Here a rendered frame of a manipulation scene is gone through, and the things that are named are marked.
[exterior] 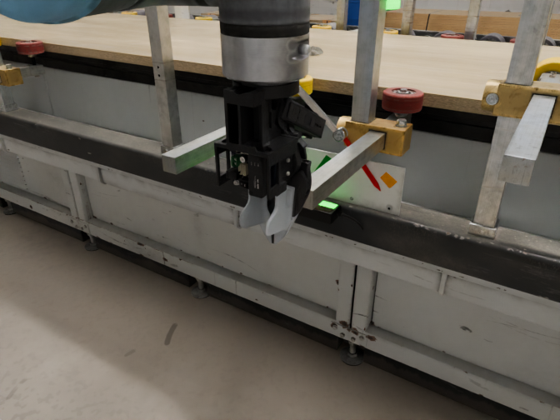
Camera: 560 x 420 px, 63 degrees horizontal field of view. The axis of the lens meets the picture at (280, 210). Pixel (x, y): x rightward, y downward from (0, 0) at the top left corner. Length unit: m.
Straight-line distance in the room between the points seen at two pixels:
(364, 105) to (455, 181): 0.33
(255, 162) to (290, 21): 0.14
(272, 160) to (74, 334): 1.41
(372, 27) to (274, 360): 1.08
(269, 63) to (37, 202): 2.00
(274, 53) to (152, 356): 1.31
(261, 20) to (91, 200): 1.70
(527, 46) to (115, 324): 1.50
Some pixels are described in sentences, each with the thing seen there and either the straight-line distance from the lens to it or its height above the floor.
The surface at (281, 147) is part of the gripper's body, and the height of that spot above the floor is 0.96.
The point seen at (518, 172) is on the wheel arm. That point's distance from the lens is 0.53.
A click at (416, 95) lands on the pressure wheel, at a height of 0.91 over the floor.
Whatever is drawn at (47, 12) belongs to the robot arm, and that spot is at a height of 1.11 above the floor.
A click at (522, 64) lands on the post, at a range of 0.80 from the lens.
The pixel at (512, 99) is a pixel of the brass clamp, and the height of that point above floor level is 0.95.
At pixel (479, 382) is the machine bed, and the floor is 0.15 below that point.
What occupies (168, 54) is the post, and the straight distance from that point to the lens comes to 1.16.
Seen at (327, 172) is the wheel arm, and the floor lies 0.86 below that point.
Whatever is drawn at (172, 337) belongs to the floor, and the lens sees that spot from 1.68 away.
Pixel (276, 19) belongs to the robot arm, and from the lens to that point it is 0.45.
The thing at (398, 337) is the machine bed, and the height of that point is 0.17.
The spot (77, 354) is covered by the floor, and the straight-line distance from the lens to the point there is 1.71.
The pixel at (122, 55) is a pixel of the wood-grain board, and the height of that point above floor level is 0.89.
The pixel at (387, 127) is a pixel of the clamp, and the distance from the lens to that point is 0.87.
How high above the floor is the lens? 1.14
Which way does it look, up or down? 28 degrees down
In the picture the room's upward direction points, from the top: straight up
